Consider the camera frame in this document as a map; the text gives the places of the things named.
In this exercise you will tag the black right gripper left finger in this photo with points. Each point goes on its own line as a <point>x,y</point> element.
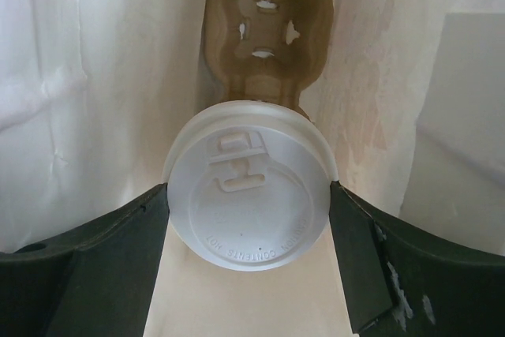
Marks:
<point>94,280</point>

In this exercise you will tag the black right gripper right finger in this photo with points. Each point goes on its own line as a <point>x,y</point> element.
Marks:
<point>399,280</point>

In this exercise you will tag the white plastic cup lid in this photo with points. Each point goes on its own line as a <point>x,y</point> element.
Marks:
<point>249,185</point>

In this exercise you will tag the brown paper takeout bag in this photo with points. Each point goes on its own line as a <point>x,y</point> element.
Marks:
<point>94,92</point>

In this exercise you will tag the brown cardboard carrier single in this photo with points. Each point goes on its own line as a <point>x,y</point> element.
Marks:
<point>267,50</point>

